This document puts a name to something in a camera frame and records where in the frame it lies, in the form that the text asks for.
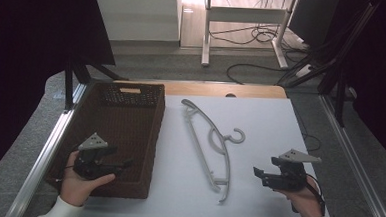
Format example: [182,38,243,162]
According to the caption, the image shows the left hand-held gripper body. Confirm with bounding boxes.
[72,131,121,183]

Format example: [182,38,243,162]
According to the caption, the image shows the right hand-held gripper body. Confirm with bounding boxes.
[261,147,323,194]

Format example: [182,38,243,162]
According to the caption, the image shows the person's left hand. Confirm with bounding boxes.
[59,150,118,209]

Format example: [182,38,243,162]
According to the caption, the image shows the person's right hand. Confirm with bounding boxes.
[274,174,328,217]

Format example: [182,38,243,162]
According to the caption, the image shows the brown woven basket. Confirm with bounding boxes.
[44,77,167,201]

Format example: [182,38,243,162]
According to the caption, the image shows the white table sheet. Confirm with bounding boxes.
[80,88,341,217]

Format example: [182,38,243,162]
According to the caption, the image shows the grey plastic clothes hanger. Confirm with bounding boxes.
[175,98,248,205]

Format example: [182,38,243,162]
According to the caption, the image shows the black metal stand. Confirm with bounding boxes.
[62,56,130,114]
[274,0,381,130]

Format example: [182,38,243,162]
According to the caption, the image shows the white power strip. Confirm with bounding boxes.
[295,63,313,80]

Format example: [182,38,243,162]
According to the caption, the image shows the black curtain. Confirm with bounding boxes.
[324,0,386,172]
[0,0,120,198]

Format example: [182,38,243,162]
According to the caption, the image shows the white cabinet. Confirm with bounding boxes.
[91,0,184,45]

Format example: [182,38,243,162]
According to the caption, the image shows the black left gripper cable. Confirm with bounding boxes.
[54,162,76,184]

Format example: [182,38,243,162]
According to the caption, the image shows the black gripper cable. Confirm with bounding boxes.
[290,173,328,217]
[54,162,76,184]

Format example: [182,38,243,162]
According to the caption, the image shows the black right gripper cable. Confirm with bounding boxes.
[290,173,328,217]

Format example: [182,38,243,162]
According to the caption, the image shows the aluminium frame rail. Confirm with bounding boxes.
[312,94,386,217]
[4,78,88,217]

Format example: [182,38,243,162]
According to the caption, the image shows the black floor cables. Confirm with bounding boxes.
[205,20,311,88]

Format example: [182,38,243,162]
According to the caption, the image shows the white metal desk frame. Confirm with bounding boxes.
[200,0,300,72]

